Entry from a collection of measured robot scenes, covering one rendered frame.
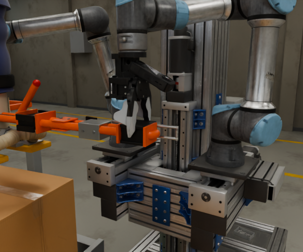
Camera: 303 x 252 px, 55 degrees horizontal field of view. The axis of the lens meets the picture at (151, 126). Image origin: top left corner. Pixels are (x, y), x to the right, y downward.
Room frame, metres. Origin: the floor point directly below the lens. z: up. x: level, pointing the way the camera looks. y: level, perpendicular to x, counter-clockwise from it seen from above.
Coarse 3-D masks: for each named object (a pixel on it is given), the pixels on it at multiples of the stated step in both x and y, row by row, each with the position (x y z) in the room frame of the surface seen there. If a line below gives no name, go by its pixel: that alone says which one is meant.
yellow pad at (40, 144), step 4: (20, 140) 1.03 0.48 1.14; (24, 140) 1.03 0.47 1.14; (40, 140) 1.04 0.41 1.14; (44, 140) 1.06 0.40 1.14; (24, 144) 0.99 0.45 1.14; (28, 144) 0.98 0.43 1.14; (32, 144) 1.00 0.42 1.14; (36, 144) 1.00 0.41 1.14; (40, 144) 1.00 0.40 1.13; (44, 144) 1.02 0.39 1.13; (48, 144) 1.04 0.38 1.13; (8, 148) 1.00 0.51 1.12; (12, 148) 0.99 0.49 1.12; (16, 148) 0.99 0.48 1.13; (20, 148) 0.98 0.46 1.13; (24, 148) 0.97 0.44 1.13; (28, 148) 0.96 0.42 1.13; (32, 148) 0.97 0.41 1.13; (36, 148) 0.98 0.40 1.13; (40, 148) 1.00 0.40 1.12
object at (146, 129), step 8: (136, 120) 0.78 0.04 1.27; (120, 128) 0.73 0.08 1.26; (136, 128) 0.71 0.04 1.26; (144, 128) 0.69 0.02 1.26; (152, 128) 0.73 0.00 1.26; (120, 136) 0.73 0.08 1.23; (136, 136) 0.71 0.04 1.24; (144, 136) 0.69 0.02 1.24; (136, 144) 0.71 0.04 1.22; (144, 144) 0.69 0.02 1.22
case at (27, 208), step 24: (0, 168) 1.26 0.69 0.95; (0, 192) 1.00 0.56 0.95; (24, 192) 1.00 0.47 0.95; (48, 192) 1.01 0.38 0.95; (72, 192) 1.13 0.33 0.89; (0, 216) 0.83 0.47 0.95; (24, 216) 0.90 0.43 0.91; (48, 216) 1.00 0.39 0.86; (72, 216) 1.12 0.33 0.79; (0, 240) 0.81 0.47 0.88; (24, 240) 0.89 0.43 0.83; (48, 240) 0.99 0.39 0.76; (72, 240) 1.11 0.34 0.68
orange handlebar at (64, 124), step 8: (16, 104) 1.16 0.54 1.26; (8, 112) 0.96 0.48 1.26; (0, 120) 0.91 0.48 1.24; (8, 120) 0.89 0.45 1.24; (40, 120) 0.84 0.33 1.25; (48, 120) 0.84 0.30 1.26; (56, 120) 0.82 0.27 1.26; (64, 120) 0.81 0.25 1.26; (72, 120) 0.85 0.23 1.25; (80, 120) 0.84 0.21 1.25; (56, 128) 0.82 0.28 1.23; (64, 128) 0.81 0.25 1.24; (72, 128) 0.79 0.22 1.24; (104, 128) 0.75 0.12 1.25; (112, 128) 0.75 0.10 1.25; (152, 136) 0.71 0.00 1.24
